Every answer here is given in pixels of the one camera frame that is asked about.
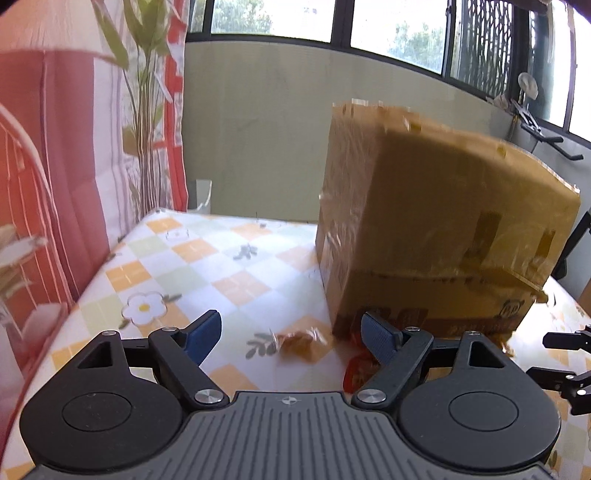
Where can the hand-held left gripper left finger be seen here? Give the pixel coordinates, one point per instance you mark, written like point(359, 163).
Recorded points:
point(203, 339)

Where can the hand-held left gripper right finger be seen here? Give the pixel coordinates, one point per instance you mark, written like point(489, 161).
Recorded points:
point(376, 339)

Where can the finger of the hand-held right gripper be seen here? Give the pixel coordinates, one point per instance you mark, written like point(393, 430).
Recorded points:
point(561, 383)
point(568, 340)

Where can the red snack packet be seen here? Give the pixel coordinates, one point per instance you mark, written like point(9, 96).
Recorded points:
point(358, 374)

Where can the small clear-wrapped brown snack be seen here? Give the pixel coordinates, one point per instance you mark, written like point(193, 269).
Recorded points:
point(300, 344)

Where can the checkered floral tablecloth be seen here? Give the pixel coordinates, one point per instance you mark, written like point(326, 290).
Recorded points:
point(207, 286)

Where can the clear plastic container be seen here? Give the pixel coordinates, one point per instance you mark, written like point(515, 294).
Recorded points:
point(204, 196)

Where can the taped brown cardboard box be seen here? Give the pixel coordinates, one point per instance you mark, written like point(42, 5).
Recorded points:
point(438, 207)

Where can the printed red curtain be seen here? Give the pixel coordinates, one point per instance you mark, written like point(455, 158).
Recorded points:
point(55, 161)

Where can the metal window grille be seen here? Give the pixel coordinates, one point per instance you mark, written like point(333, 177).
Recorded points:
point(487, 46)

